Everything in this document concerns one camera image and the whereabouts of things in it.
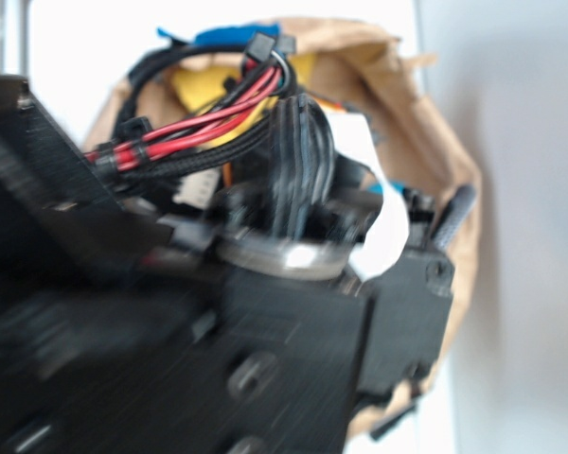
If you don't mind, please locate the white tray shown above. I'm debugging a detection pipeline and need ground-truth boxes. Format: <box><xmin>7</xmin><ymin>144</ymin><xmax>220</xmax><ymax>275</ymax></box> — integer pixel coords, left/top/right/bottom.
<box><xmin>27</xmin><ymin>0</ymin><xmax>455</xmax><ymax>454</ymax></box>

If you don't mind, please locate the blue cloth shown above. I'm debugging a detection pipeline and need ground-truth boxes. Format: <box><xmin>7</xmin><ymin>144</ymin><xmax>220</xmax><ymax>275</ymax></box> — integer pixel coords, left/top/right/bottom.
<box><xmin>156</xmin><ymin>23</ymin><xmax>281</xmax><ymax>46</ymax></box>

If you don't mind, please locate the red and black cable bundle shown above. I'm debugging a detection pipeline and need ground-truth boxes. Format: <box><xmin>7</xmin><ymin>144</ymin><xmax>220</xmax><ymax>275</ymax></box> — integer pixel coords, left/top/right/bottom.
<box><xmin>82</xmin><ymin>33</ymin><xmax>298</xmax><ymax>190</ymax></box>

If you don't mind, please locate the yellow microfiber cloth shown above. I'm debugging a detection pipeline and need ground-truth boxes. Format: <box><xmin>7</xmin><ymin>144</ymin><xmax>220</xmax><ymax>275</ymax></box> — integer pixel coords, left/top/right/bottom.
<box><xmin>170</xmin><ymin>54</ymin><xmax>317</xmax><ymax>148</ymax></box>

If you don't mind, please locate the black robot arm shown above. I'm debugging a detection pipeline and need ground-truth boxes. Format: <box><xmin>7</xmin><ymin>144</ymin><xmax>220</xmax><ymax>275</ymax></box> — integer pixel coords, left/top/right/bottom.
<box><xmin>0</xmin><ymin>66</ymin><xmax>459</xmax><ymax>453</ymax></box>

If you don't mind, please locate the white flat ribbon cable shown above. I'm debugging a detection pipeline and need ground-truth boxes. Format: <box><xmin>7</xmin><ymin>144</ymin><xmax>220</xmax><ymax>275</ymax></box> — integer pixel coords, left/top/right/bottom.
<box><xmin>322</xmin><ymin>111</ymin><xmax>409</xmax><ymax>280</ymax></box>

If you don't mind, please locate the brown paper bag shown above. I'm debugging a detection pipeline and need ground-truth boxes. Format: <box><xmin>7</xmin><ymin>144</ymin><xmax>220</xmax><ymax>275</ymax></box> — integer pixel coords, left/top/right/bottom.
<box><xmin>82</xmin><ymin>17</ymin><xmax>482</xmax><ymax>440</ymax></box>

